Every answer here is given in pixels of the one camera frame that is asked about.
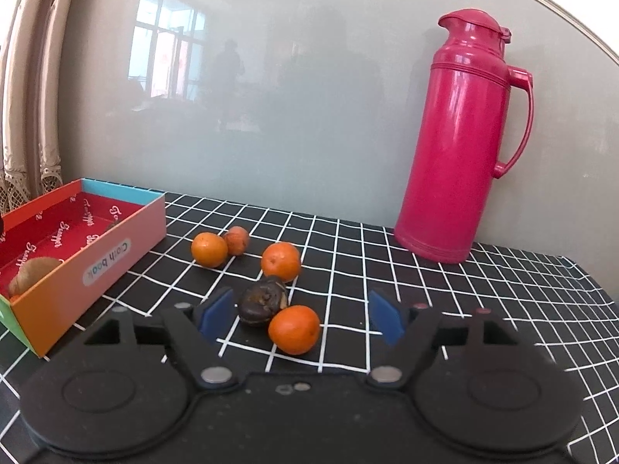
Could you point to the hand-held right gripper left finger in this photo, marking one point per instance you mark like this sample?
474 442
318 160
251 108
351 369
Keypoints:
215 314

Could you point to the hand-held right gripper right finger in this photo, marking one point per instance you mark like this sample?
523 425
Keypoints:
387 319

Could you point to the orange mandarin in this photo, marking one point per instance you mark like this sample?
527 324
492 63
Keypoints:
294 329
281 262
209 249

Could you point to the small reddish-orange fruit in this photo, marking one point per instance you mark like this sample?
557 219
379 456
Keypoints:
236 240

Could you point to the colourful cardboard box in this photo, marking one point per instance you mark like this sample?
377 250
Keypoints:
121 246

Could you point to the brown kiwi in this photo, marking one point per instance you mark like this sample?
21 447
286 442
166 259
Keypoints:
34 271

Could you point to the black white grid tablecloth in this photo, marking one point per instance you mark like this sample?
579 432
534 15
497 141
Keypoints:
338 251

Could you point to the pink thermos jug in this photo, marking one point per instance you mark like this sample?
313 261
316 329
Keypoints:
449 154

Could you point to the beige lace curtain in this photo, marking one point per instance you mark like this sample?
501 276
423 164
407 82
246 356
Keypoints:
29 106

